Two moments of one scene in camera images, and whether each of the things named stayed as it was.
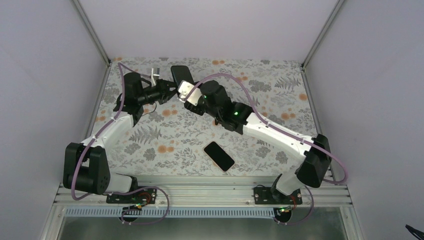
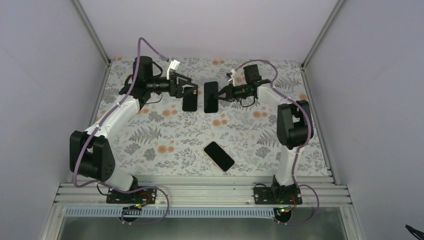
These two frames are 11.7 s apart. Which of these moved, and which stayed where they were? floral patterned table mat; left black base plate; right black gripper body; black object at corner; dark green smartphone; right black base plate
Moved: right black gripper body; dark green smartphone
Stayed: right black base plate; black object at corner; left black base plate; floral patterned table mat
